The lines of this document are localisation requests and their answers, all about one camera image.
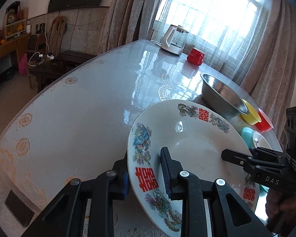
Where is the person's right hand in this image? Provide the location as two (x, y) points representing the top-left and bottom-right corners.
(265, 189), (296, 236)

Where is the white charger cable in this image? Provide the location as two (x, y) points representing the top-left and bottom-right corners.
(28, 12), (55, 68)

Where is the wooden chair by wall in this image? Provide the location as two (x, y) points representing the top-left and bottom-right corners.
(46, 16), (67, 57)

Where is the white dragon pattern plate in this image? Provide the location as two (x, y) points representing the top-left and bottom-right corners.
(127, 100), (259, 236)

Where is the red mug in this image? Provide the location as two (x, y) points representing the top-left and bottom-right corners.
(187, 48), (205, 66)

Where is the white sheer curtain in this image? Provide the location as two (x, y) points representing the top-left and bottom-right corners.
(152, 0), (267, 84)

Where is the left beige curtain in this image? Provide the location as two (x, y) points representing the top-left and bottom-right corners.
(98, 0), (161, 55)

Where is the small shelf with ornaments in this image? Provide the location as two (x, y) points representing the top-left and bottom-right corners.
(3, 1), (28, 41)

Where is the beige curtain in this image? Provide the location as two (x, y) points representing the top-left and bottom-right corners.
(241, 0), (296, 138)
(98, 0), (161, 55)

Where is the dark low side table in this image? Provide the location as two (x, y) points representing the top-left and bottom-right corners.
(29, 50), (96, 93)

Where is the pink plastic bag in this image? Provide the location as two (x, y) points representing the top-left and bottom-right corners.
(19, 54), (28, 75)

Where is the right beige curtain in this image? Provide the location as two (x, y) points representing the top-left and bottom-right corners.
(241, 0), (296, 138)

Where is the teal plastic plate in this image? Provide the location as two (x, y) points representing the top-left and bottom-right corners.
(241, 127), (269, 198)

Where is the stainless steel bowl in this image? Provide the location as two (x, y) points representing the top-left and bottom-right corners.
(200, 73), (249, 119)

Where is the white rose pattern plate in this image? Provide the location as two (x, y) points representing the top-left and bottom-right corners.
(251, 131), (271, 149)

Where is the yellow plastic bowl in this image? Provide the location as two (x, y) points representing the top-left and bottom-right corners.
(241, 99), (261, 125)

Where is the white glass electric kettle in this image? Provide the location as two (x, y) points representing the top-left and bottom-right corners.
(151, 24), (189, 56)

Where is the wooden cabinet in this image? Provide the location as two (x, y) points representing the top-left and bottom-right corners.
(0, 34), (30, 81)

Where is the red plastic bowl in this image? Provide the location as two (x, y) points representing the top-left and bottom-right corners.
(255, 108), (274, 133)

